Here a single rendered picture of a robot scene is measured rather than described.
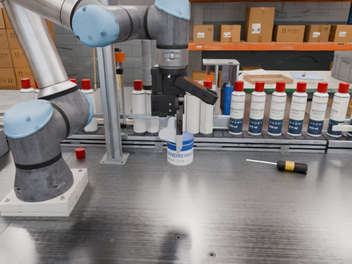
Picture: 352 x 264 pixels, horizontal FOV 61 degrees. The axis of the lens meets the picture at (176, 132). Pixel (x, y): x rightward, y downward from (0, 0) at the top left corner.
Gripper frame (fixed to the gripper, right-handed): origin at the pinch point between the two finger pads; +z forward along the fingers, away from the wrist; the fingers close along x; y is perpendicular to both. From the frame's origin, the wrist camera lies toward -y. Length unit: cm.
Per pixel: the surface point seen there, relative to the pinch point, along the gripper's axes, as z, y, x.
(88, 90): -5, 35, -38
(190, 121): 6.3, -4.0, -35.0
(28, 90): -4, 58, -39
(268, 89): 20, -67, -147
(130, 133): 11.9, 19.4, -36.3
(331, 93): 24, -116, -152
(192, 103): -0.8, -4.6, -34.8
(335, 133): 10, -58, -32
